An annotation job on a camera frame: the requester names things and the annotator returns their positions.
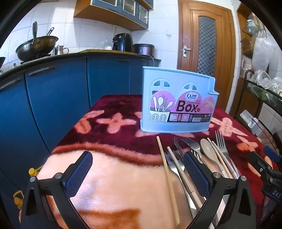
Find steel table knife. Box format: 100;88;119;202
174;137;188;159

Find white hanging plastic bag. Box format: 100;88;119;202
252;37;274;71

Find silver door handle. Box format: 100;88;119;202
182;43;192;58

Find steel fork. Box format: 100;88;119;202
179;138;204;164
215;130;240;179
164;151;199;218

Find beige spoon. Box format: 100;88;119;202
200;138;227;177

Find red floral plush blanket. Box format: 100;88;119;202
19;94;278;229

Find metal pitcher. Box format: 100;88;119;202
53;45;69;55

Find glass jar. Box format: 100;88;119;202
246;19;256;34

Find black round cooker pot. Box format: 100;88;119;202
133;44;155;56

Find wooden wall shelf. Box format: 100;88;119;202
236;2;261;58

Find black wok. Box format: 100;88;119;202
15;36;59;61

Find clear plastic bags pile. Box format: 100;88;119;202
249;70;282;94

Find blue wooden wall cabinet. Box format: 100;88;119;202
73;0;154;31

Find blue base cabinets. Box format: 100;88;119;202
0;50;162;221

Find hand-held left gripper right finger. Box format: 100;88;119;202
183;151;257;229

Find brown wooden chopstick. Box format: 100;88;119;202
156;136;180;226

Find light blue utensil holder box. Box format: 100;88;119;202
140;66;220;134

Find black air fryer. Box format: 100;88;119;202
112;33;134;51

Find brown wooden door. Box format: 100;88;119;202
177;0;236;113

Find wok spatula handle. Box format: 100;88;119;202
32;21;38;44

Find white power strip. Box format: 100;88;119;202
240;110;263;135

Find clear plastic bag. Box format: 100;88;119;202
98;40;113;50

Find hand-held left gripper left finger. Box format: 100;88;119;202
20;151;93;229

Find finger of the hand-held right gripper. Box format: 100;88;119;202
263;145;281;164
247;151;282;203

